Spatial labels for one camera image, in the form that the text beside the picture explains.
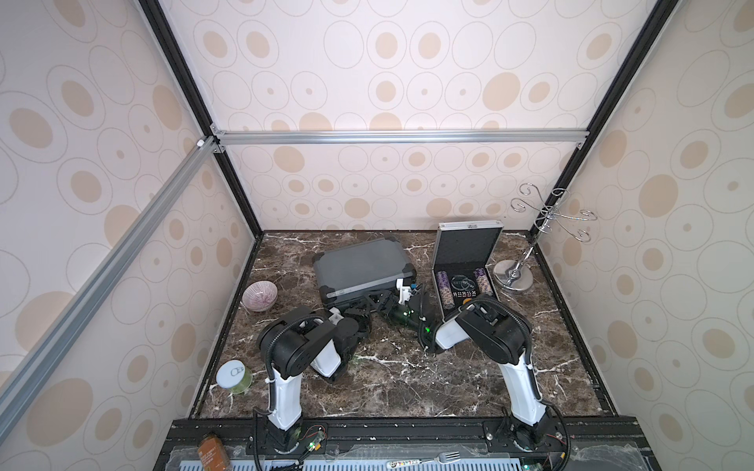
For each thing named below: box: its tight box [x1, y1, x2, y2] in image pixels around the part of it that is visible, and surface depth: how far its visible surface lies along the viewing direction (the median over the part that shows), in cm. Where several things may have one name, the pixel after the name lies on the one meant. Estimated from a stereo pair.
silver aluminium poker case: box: [431, 220, 505, 320], surface depth 102 cm
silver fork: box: [385, 450, 461, 470], surface depth 71 cm
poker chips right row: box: [474, 266, 493, 297], surface depth 102 cm
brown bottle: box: [198, 434, 232, 471], surface depth 70 cm
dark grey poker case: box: [312, 236, 418, 310], surface depth 96 cm
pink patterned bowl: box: [242, 280, 278, 313], surface depth 99 cm
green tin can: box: [215, 359, 253, 395], surface depth 80 cm
